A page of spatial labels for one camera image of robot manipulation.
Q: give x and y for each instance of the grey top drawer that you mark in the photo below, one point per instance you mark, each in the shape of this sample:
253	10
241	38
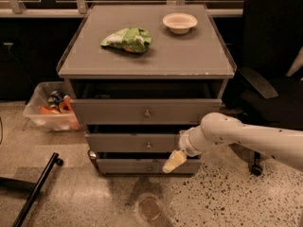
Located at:
126	102

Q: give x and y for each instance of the grey drawer cabinet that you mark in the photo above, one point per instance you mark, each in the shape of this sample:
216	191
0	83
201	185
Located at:
196	55

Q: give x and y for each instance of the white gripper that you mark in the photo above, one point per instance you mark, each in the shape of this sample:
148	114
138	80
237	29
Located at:
186	144

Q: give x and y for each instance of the round floor drain cover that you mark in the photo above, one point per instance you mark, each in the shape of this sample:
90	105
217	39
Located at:
149	208

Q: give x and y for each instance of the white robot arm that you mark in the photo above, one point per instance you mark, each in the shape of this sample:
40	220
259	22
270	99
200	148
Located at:
217	129

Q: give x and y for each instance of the metal window railing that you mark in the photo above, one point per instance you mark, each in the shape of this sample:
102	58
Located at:
79	0

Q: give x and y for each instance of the black metal stand leg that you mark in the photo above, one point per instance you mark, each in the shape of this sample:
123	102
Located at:
32	188

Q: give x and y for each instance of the white paper bowl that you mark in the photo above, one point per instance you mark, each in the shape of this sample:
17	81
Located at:
179	23

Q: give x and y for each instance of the orange items in bin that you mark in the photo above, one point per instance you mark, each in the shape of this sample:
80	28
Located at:
57	103

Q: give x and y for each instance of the green chip bag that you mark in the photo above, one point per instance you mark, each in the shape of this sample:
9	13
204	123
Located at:
131	39

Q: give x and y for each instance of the clear plastic storage bin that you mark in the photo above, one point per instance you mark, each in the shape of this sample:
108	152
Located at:
50	122

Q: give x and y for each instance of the black office chair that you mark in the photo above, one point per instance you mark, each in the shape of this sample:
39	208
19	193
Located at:
268	84

